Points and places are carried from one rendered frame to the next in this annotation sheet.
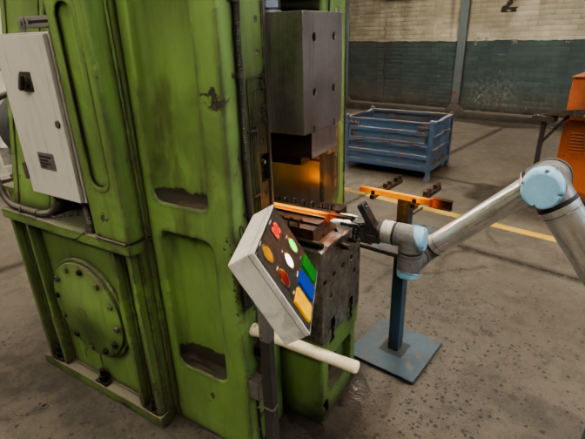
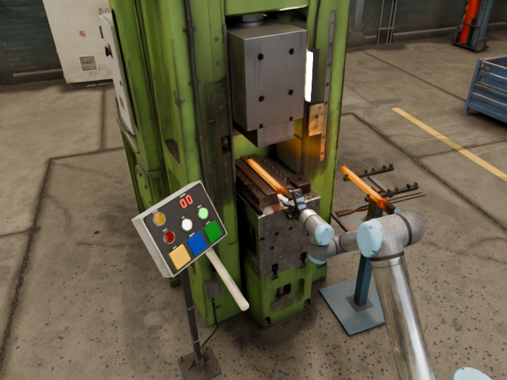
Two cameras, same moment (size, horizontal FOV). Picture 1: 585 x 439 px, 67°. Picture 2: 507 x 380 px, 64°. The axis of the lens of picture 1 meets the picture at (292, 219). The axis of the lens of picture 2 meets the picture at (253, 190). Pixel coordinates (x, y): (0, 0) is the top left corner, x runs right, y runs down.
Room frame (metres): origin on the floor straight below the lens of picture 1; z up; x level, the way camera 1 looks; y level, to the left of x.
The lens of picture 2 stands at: (0.14, -0.94, 2.14)
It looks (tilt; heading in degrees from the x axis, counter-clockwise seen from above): 33 degrees down; 32
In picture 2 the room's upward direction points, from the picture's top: 2 degrees counter-clockwise
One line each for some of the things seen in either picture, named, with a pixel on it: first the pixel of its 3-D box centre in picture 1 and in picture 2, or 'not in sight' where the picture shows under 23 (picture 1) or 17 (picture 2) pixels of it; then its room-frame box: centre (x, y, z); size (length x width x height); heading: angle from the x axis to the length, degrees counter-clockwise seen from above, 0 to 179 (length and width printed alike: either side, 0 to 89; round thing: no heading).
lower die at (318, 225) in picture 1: (281, 218); (256, 179); (1.78, 0.05, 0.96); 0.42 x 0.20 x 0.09; 58
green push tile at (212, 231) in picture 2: (307, 269); (212, 231); (1.23, -0.04, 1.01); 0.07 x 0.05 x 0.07; 173
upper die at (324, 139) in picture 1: (278, 136); (255, 118); (1.78, 0.05, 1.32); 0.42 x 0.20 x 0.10; 58
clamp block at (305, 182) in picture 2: (331, 212); (299, 184); (1.85, -0.18, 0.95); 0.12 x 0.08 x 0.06; 58
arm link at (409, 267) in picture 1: (410, 262); (320, 248); (1.51, -0.45, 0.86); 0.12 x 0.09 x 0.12; 140
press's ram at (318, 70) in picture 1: (281, 70); (262, 68); (1.81, 0.02, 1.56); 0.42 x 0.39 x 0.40; 58
